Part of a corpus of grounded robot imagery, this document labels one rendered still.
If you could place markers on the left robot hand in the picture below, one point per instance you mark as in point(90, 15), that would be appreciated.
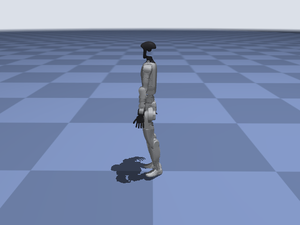
point(139, 120)

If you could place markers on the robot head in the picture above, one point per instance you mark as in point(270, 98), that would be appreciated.
point(148, 46)

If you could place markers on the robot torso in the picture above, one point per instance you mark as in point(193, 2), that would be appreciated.
point(150, 100)

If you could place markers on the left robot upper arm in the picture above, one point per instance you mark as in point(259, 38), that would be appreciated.
point(146, 72)

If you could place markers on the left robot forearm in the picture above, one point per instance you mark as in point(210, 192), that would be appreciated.
point(142, 99)

